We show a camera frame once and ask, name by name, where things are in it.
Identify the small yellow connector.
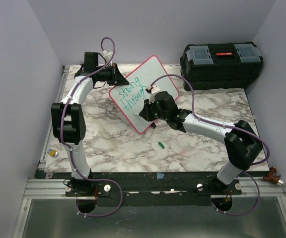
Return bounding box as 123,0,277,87
47,149,58,158

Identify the aluminium frame rail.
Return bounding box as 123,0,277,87
23,65,71,199

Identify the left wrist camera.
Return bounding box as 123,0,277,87
102,50,115,61

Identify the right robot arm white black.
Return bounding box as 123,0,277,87
137,91,263,194

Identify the copper pipe fitting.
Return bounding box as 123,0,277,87
263,167,285,186

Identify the whiteboard with pink frame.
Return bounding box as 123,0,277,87
109,55,167,134

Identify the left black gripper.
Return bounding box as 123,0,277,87
96,63,129,86

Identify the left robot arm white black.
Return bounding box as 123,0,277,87
51,50,130,196

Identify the black toolbox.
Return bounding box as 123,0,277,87
180,42,264,91

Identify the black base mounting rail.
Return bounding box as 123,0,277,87
33,171,243,207

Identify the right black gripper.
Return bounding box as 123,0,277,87
140,97,169,122

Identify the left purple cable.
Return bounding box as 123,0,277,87
60,37,124,218

